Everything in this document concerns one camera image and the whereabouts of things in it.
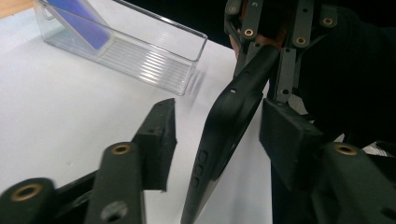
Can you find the iridescent translucent phone case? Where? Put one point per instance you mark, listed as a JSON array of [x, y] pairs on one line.
[[87, 28]]

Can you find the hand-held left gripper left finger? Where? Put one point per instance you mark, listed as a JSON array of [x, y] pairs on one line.
[[155, 143]]

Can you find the black phone case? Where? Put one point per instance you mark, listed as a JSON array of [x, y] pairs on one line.
[[230, 118]]

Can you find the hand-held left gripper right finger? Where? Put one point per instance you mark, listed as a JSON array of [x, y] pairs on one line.
[[289, 140]]

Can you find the clear plastic box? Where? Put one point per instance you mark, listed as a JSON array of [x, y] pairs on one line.
[[149, 62]]

